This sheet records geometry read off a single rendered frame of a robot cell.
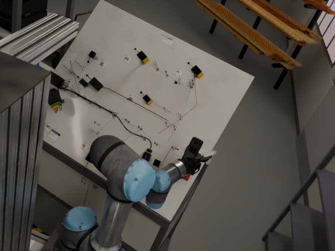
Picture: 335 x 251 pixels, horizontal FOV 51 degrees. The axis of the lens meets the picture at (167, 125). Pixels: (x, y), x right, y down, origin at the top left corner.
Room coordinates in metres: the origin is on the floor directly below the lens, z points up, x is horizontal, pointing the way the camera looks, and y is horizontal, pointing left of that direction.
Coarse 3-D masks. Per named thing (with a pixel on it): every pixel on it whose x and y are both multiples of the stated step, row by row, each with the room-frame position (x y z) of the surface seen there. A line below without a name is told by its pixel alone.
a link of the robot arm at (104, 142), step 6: (96, 138) 0.84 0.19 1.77; (102, 138) 0.82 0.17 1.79; (108, 138) 0.82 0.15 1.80; (114, 138) 0.83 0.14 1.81; (96, 144) 0.80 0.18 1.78; (102, 144) 0.79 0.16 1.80; (108, 144) 0.79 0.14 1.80; (90, 150) 0.80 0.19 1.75; (96, 150) 0.78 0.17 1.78; (102, 150) 0.78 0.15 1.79; (90, 156) 0.79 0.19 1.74; (96, 156) 0.77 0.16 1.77; (96, 162) 0.76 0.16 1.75
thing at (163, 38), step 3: (162, 33) 2.23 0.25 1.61; (162, 36) 2.22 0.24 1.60; (165, 36) 2.22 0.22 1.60; (168, 36) 2.22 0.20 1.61; (159, 39) 2.20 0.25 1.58; (162, 39) 2.20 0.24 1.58; (165, 39) 2.20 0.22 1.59; (168, 39) 2.21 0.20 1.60; (171, 39) 2.21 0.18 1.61; (174, 39) 2.21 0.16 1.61; (165, 42) 2.19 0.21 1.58; (168, 42) 2.19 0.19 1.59; (171, 42) 2.19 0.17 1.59
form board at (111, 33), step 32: (96, 32) 2.20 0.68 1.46; (128, 32) 2.22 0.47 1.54; (160, 32) 2.24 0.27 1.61; (96, 64) 2.05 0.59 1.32; (128, 64) 2.07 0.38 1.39; (160, 64) 2.08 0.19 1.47; (192, 64) 2.10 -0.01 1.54; (224, 64) 2.12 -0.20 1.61; (64, 96) 1.88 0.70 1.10; (96, 96) 1.90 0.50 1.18; (160, 96) 1.94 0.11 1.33; (192, 96) 1.95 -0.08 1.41; (224, 96) 1.97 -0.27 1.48; (64, 128) 1.73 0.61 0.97; (96, 128) 1.75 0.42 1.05; (128, 128) 1.77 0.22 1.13; (160, 128) 1.79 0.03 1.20; (192, 128) 1.81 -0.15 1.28; (224, 128) 1.83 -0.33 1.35; (160, 160) 1.66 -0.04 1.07
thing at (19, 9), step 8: (16, 0) 1.71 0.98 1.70; (72, 0) 2.15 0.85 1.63; (16, 8) 1.71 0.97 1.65; (72, 8) 2.17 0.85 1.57; (16, 16) 1.71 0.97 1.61; (72, 16) 2.18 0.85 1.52; (16, 24) 1.71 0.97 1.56; (0, 32) 1.75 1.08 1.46; (8, 32) 1.78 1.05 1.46; (64, 48) 2.15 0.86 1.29; (40, 64) 2.20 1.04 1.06
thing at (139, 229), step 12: (96, 192) 1.58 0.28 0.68; (84, 204) 1.60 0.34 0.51; (96, 204) 1.57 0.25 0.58; (132, 216) 1.51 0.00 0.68; (144, 216) 1.49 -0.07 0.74; (132, 228) 1.50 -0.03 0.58; (144, 228) 1.48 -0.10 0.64; (156, 228) 1.46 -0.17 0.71; (132, 240) 1.49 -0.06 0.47; (144, 240) 1.47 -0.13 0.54
